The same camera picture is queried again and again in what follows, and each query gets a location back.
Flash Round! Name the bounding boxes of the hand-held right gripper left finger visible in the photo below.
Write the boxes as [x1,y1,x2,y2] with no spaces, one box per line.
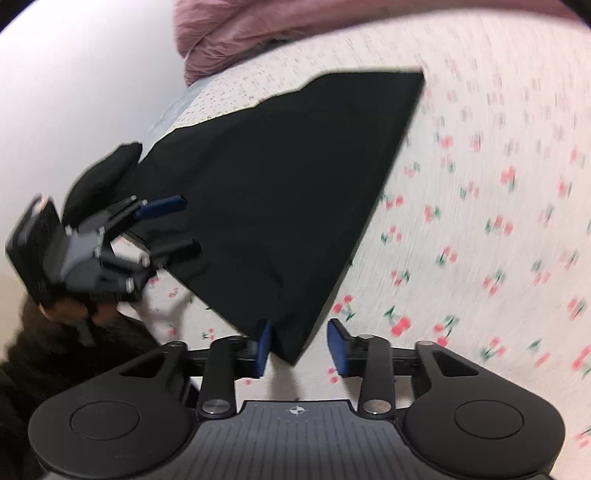
[117,320,273,420]

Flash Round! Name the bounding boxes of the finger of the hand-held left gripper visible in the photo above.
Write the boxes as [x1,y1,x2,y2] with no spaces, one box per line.
[99,239,201,289]
[74,195,188,241]

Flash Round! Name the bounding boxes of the pink duvet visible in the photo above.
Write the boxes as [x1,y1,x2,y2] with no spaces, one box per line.
[173,0,591,87]

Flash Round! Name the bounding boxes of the white cherry print bed sheet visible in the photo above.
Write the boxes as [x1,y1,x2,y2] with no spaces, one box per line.
[111,9,591,480]

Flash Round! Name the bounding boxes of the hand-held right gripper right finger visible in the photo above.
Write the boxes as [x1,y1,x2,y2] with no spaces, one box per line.
[328,319,483,418]

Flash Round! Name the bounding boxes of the black pants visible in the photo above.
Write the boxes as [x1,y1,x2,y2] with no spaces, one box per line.
[62,69,426,366]

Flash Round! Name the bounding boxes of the person's left hand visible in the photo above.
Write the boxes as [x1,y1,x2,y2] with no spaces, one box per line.
[39,298,118,326]

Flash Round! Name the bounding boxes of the person's left forearm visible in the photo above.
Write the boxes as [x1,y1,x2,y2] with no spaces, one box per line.
[0,295,162,480]

